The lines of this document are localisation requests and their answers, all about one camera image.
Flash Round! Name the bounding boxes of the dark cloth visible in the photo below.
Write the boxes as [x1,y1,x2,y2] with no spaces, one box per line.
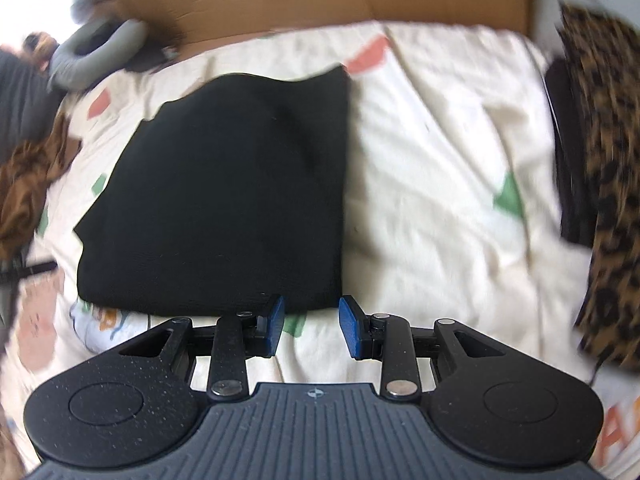
[542,57,601,250]

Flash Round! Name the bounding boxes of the bear print blanket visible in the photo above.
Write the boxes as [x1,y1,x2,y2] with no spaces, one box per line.
[0,20,640,480]

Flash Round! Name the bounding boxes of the brown cardboard sheet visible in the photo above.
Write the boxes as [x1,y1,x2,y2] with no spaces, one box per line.
[95,0,533,58]

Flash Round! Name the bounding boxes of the grey curved pillow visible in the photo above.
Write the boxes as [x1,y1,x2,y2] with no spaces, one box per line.
[47,16,148,92]

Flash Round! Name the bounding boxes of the black drawstring pants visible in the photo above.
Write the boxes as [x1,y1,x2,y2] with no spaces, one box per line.
[73,66,353,317]

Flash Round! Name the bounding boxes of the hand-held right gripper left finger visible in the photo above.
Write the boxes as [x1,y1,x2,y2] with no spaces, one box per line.
[120,294,286,401]

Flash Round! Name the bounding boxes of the leopard print cloth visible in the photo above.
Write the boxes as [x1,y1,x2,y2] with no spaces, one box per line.
[554,2,640,373]

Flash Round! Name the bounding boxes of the black cloth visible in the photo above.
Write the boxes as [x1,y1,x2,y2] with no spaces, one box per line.
[125,45,181,73]

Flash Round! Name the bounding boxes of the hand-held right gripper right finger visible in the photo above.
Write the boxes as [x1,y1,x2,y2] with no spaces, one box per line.
[339,295,508,401]

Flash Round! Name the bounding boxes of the dark brown object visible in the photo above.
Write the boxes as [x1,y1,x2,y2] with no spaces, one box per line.
[22,31,56,73]

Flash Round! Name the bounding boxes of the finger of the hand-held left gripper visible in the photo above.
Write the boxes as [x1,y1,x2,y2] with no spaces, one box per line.
[0,259,58,284]

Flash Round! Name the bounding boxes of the brown garment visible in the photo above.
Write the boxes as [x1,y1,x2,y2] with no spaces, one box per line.
[0,112,83,261]

